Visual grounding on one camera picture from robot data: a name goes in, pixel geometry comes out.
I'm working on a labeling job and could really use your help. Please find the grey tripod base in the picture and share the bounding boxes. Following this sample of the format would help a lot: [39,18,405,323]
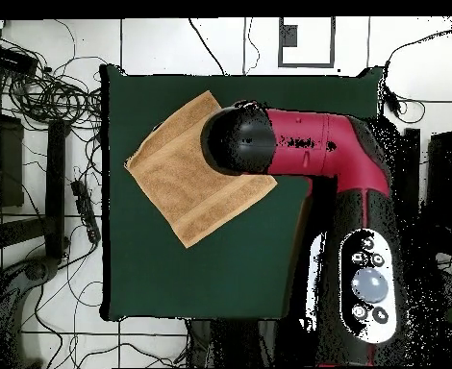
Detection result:
[0,255,60,368]

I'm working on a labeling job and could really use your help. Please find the black metal stand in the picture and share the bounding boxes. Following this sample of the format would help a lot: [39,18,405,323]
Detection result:
[0,86,71,266]
[400,97,452,266]

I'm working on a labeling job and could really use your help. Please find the tangled black cables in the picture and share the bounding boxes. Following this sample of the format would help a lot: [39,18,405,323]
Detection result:
[0,22,104,132]

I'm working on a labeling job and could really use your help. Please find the black power strip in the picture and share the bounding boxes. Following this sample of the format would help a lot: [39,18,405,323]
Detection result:
[70,179,102,244]

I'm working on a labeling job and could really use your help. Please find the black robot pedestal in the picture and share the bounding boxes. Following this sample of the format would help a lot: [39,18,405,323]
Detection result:
[185,318,281,368]

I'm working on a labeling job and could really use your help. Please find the dark green table cloth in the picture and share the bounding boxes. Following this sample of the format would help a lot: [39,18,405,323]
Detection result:
[98,63,388,322]

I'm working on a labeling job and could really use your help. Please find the black box device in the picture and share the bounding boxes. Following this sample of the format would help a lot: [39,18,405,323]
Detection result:
[0,45,38,76]

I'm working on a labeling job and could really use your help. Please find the orange terry towel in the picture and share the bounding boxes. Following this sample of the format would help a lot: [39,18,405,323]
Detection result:
[124,90,279,250]

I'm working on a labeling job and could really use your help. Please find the grey square floor marker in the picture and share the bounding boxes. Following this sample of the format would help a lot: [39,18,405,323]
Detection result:
[278,16,336,69]

